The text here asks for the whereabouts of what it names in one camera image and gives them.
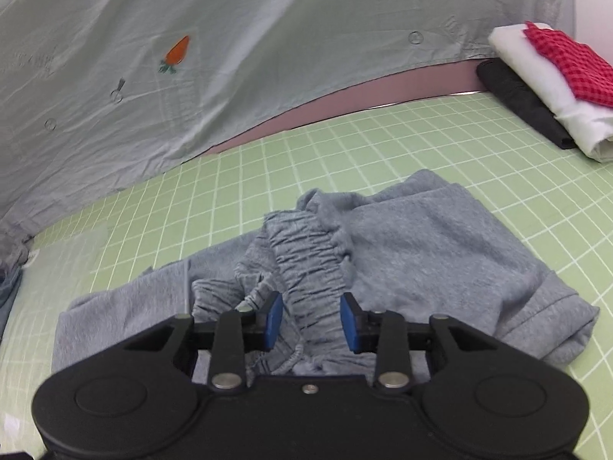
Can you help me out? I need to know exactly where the folded white cloth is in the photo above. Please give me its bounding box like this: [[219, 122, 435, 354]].
[[488, 24, 612, 162]]

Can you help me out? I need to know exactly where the red checkered folded cloth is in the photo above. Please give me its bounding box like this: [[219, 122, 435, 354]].
[[524, 21, 613, 108]]

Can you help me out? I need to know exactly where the grey carrot print sheet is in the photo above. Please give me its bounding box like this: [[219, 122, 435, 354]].
[[1, 0, 575, 266]]

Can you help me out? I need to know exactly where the folded black cloth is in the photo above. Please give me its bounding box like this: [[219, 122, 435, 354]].
[[476, 58, 578, 150]]

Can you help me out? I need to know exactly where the green grid cutting mat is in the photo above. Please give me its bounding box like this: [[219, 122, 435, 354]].
[[1, 94, 612, 459]]

